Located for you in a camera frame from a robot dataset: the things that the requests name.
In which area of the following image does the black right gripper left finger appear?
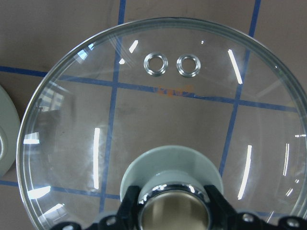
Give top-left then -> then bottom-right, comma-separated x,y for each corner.
51,185 -> 141,230

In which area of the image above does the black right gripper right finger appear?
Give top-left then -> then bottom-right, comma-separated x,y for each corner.
204,185 -> 307,230

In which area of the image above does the glass pot lid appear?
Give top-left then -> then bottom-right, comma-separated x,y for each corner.
17,18 -> 307,230

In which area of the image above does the light green electric pot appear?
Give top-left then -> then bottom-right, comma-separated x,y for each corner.
0,86 -> 20,177

